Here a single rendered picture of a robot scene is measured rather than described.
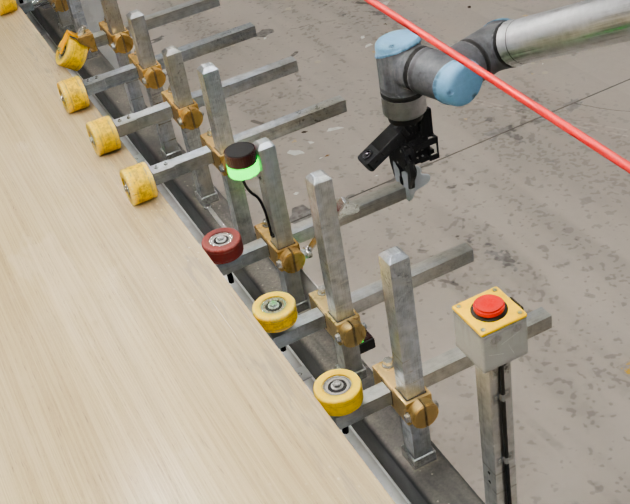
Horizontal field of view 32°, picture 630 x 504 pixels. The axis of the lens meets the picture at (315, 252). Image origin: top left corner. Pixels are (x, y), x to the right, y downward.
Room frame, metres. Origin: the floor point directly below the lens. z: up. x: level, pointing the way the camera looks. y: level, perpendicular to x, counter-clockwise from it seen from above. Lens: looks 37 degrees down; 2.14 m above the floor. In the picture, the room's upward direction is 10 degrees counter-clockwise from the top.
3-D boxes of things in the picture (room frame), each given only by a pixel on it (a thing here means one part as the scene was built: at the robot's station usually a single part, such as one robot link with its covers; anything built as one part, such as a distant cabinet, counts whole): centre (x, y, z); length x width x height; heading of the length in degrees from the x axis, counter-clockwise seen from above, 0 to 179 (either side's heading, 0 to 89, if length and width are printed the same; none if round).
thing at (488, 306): (1.05, -0.21, 1.22); 0.04 x 0.04 x 0.02
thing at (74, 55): (2.69, 0.54, 0.93); 0.09 x 0.08 x 0.09; 110
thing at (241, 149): (1.74, 0.10, 1.00); 0.06 x 0.06 x 0.22; 20
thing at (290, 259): (1.78, 0.07, 0.85); 0.14 x 0.06 x 0.05; 20
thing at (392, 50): (1.91, -0.23, 1.14); 0.10 x 0.09 x 0.12; 37
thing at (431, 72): (1.82, -0.31, 1.14); 0.12 x 0.12 x 0.09; 37
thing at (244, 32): (2.52, 0.29, 0.95); 0.50 x 0.04 x 0.04; 110
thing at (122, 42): (2.72, 0.42, 0.95); 0.14 x 0.06 x 0.05; 20
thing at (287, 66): (2.28, 0.20, 0.95); 0.50 x 0.04 x 0.04; 110
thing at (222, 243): (1.76, 0.18, 0.85); 0.08 x 0.08 x 0.11
